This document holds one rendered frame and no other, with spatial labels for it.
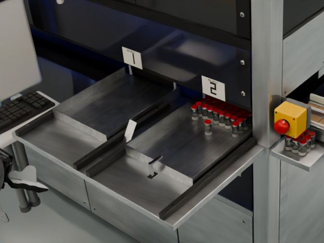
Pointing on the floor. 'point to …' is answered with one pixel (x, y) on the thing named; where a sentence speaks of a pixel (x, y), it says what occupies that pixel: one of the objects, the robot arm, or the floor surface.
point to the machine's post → (266, 114)
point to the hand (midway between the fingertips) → (29, 208)
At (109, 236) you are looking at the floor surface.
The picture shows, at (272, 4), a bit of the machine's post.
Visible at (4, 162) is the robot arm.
